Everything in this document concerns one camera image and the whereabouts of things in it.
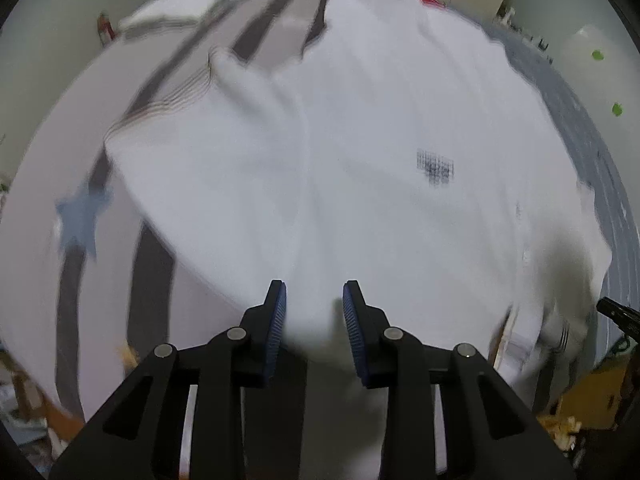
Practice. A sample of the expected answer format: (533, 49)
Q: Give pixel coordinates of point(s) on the striped star-print bed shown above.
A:
(60, 125)

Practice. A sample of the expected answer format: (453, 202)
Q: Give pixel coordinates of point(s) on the white headboard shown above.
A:
(585, 90)

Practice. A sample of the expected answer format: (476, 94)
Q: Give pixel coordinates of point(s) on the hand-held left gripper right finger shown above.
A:
(352, 330)

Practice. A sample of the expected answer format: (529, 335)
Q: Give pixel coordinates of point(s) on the white polo shirt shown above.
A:
(375, 110)

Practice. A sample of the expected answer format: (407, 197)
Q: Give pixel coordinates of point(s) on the crumpled cardboard box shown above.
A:
(590, 400)

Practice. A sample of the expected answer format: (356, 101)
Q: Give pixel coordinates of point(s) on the green apple sticker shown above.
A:
(596, 54)
(618, 109)

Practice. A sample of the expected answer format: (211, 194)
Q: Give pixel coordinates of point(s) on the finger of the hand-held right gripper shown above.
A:
(620, 312)

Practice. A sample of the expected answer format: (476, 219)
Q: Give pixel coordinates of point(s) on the white nightstand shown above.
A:
(525, 35)

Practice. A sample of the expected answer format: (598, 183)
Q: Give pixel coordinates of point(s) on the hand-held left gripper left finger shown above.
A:
(277, 330)

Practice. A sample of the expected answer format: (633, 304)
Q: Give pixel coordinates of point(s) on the folded white garment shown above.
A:
(175, 5)

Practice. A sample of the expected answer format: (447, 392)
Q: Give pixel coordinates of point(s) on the red fire extinguisher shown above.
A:
(104, 27)

